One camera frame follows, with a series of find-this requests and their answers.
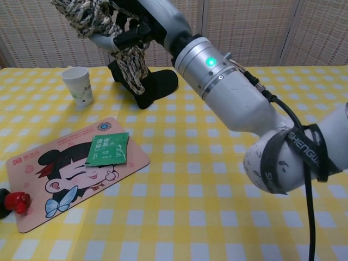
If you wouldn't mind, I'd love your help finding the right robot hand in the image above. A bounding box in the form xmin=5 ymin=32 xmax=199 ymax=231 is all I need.
xmin=88 ymin=0 xmax=194 ymax=54

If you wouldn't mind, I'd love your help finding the braided beige black rope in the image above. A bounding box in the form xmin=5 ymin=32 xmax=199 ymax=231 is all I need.
xmin=51 ymin=0 xmax=149 ymax=96

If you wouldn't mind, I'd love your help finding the black knit beanie hat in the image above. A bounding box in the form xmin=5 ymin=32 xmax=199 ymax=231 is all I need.
xmin=107 ymin=58 xmax=179 ymax=110

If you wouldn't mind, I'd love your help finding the woven folding screen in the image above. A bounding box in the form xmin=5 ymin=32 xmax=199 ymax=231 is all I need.
xmin=0 ymin=0 xmax=348 ymax=69

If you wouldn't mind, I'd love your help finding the white paper cup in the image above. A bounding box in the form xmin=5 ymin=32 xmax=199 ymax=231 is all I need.
xmin=60 ymin=66 xmax=94 ymax=107

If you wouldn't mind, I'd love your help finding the green tea sachet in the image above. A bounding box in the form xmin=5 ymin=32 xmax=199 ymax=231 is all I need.
xmin=84 ymin=132 xmax=130 ymax=167

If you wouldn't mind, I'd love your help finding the pink cartoon girl mouse pad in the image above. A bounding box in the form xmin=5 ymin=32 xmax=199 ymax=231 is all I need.
xmin=5 ymin=117 xmax=151 ymax=234

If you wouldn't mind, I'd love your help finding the yellow white checkered tablecloth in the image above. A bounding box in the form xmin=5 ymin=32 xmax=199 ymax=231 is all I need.
xmin=0 ymin=66 xmax=348 ymax=261

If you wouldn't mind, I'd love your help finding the red plastic clip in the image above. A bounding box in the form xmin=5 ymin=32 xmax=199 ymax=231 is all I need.
xmin=5 ymin=191 xmax=31 ymax=215

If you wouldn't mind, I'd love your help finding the black printed velcro strap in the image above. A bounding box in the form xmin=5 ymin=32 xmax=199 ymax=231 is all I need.
xmin=259 ymin=123 xmax=343 ymax=195

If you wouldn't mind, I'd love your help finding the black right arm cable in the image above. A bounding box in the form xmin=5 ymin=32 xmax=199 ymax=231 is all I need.
xmin=225 ymin=53 xmax=324 ymax=261

